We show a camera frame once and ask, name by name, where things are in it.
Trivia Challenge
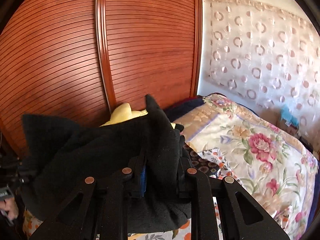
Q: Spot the black t-shirt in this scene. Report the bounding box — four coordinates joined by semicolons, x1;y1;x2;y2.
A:
22;110;187;221

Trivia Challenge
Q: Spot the stack of folded clothes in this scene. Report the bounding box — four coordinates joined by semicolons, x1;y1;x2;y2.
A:
183;144;222;178

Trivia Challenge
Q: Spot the left hand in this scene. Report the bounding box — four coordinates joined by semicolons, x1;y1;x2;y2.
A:
0;197;18;221

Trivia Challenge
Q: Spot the orange floral bed sheet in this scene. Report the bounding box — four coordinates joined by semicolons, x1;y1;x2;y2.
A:
22;147;241;240

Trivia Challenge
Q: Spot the yellow folded garment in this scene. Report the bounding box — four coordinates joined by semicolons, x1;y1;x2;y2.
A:
102;103;164;130

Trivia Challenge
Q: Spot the pink floral quilt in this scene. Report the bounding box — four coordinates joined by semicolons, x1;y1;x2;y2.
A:
173;93;320;240

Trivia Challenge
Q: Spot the wooden louvered wardrobe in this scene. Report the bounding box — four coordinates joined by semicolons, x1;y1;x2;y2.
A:
1;0;202;158

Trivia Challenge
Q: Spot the blue toy on bed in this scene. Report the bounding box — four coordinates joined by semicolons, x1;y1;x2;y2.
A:
280;105;299;128

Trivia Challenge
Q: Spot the white patterned wall curtain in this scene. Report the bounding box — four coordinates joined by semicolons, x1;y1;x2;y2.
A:
202;0;319;142

